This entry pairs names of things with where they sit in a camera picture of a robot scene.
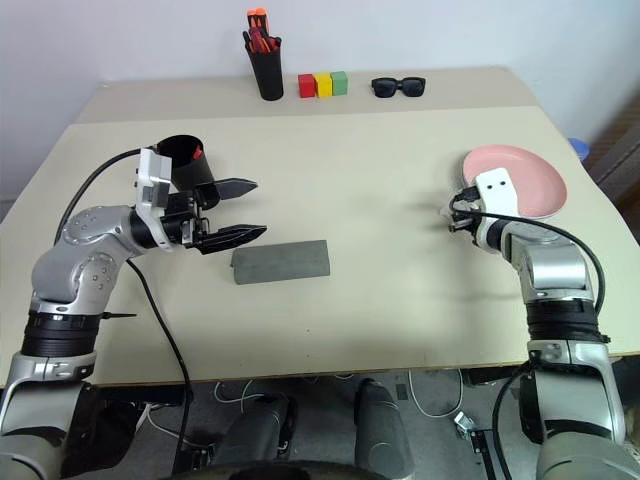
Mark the red block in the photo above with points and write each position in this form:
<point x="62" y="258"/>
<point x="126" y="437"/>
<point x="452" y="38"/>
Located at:
<point x="306" y="86"/>

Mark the yellow block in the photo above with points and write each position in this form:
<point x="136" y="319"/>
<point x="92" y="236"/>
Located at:
<point x="323" y="85"/>

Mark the blue plastic container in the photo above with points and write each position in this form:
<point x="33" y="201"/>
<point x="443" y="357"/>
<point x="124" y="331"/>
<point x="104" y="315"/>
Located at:
<point x="579" y="149"/>

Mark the grey glasses case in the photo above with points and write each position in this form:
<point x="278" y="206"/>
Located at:
<point x="282" y="262"/>

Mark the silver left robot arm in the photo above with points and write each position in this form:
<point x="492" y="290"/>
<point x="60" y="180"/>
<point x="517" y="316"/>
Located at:
<point x="85" y="250"/>

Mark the pink plate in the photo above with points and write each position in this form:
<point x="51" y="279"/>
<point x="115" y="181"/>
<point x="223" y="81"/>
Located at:
<point x="535" y="175"/>

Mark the tall orange-capped screwdriver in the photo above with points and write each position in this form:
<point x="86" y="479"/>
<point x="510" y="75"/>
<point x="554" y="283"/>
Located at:
<point x="251" y="17"/>
<point x="260" y="17"/>

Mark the short orange black screwdriver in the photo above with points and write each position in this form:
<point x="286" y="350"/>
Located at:
<point x="272" y="44"/>

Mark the narrow black tool holder cup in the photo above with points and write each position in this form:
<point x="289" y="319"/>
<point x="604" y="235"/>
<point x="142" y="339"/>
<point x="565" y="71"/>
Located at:
<point x="268" y="72"/>

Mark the red marker pen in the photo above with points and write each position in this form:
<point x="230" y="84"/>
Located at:
<point x="197" y="151"/>

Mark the green block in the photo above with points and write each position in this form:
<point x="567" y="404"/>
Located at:
<point x="339" y="83"/>

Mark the dark grey rounded shell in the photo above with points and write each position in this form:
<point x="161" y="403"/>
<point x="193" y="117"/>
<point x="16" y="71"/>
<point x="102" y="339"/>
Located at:
<point x="382" y="430"/>
<point x="250" y="430"/>

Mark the metal caster bracket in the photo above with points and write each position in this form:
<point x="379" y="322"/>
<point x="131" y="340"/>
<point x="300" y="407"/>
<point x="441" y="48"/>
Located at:
<point x="465" y="425"/>

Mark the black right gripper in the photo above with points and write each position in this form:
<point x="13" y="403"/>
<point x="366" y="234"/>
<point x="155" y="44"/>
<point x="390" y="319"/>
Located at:
<point x="472" y="212"/>

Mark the black sunglasses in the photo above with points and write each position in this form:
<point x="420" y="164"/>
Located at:
<point x="398" y="87"/>

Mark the wide black cup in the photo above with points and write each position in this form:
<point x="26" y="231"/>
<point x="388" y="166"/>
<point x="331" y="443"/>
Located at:
<point x="192" y="172"/>

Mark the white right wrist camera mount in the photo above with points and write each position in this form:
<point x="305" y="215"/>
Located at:
<point x="497" y="192"/>

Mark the black rounded housing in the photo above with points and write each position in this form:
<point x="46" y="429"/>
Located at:
<point x="300" y="472"/>

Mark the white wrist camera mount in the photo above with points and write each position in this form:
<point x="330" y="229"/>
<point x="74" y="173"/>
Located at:
<point x="497" y="192"/>
<point x="152" y="172"/>

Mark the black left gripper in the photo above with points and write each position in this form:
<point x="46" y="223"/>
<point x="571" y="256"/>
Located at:
<point x="182" y="220"/>

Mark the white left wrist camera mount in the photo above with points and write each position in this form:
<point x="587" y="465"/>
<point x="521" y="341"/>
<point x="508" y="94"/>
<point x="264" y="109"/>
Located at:
<point x="152" y="172"/>

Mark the brown wooden furniture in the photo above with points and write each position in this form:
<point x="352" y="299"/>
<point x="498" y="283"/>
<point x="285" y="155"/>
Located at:
<point x="620" y="160"/>

